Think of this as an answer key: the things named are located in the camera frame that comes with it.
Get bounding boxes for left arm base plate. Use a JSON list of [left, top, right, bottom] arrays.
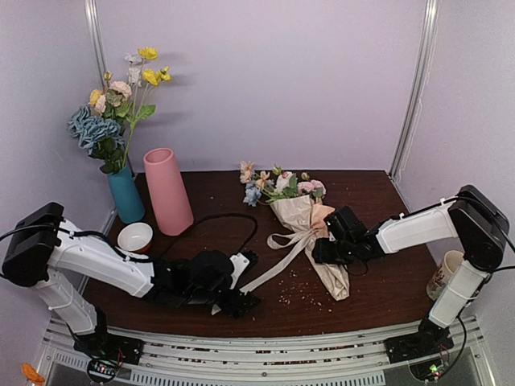
[[73, 334, 144, 365]]

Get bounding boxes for teal frosted vase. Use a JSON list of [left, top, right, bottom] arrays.
[[108, 166, 146, 224]]

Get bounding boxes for floral ceramic mug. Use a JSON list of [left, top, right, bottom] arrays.
[[426, 250, 464, 301]]

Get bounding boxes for orange object at corner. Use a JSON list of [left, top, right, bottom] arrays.
[[21, 363, 45, 386]]

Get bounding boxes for aluminium frame post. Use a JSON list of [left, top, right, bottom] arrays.
[[389, 0, 440, 183], [84, 0, 108, 88]]

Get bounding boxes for beige pink wrapping paper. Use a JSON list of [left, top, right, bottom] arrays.
[[269, 195, 351, 302]]

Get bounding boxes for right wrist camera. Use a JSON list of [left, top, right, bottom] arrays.
[[323, 206, 368, 242]]

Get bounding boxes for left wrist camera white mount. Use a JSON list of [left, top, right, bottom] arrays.
[[229, 250, 258, 290]]

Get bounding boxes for pink tall vase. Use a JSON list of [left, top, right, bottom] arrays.
[[143, 148, 194, 236]]

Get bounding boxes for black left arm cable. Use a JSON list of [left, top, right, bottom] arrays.
[[160, 214, 259, 262]]

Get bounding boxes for artificial flowers in teal vase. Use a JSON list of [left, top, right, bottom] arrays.
[[68, 47, 172, 175]]

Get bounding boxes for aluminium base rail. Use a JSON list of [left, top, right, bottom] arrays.
[[34, 315, 494, 386]]

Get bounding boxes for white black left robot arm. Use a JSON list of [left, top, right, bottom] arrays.
[[1, 202, 260, 358]]

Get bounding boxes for white bowl orange outside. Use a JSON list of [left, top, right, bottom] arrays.
[[117, 222, 154, 253]]

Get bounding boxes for left aluminium frame post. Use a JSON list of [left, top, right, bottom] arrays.
[[84, 0, 108, 88]]

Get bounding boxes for right aluminium frame post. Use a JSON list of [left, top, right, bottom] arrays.
[[389, 0, 440, 183]]

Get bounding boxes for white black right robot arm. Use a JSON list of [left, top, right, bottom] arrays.
[[313, 185, 512, 355]]

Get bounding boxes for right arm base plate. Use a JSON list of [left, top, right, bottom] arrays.
[[384, 331, 455, 363]]

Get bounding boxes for white ribbon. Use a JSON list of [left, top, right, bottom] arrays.
[[240, 232, 319, 294]]

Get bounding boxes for flower bunch pink blue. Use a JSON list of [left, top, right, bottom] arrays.
[[239, 161, 327, 207]]

